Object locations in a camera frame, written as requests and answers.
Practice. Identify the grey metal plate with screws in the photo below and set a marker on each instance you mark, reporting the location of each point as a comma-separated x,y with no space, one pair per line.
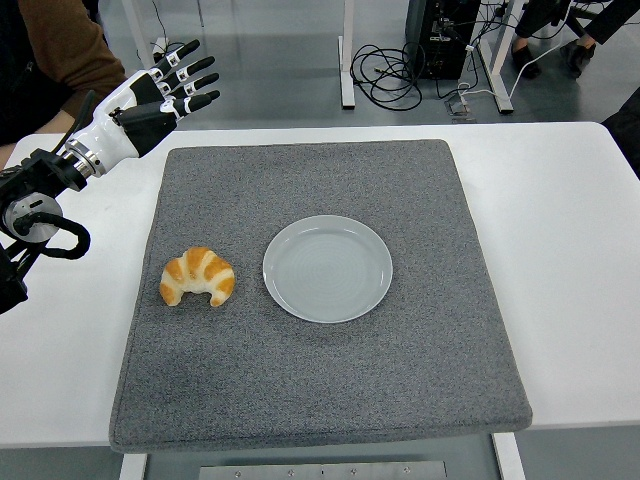
320,471

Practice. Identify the dark object at table edge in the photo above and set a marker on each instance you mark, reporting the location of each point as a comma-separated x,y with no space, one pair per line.
627,130

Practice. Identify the black office chair base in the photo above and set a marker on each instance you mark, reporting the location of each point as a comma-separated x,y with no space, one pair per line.
580,22

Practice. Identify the person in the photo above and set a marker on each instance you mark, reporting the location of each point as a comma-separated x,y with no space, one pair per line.
575,50
60,40

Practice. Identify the round grey plate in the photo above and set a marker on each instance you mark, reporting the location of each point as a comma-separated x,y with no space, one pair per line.
325,280

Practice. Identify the grey felt mat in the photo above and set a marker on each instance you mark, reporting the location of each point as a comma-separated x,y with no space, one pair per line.
320,380

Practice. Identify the grey floor outlet box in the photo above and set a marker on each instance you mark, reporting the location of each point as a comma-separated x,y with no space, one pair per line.
460,107

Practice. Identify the black computer tower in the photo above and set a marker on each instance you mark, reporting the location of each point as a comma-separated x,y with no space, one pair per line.
440,55

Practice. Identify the white table leg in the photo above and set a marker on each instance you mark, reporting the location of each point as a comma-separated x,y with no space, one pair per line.
509,460
132,469

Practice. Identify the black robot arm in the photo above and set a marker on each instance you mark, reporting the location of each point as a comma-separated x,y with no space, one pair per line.
45,172

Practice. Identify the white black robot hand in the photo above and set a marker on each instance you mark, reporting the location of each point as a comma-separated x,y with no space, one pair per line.
112,127

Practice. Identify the golden croissant bread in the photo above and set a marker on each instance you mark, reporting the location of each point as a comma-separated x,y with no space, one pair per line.
200,270

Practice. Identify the white desk leg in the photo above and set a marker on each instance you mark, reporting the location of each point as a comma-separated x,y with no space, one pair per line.
346,75
500,75
142,30

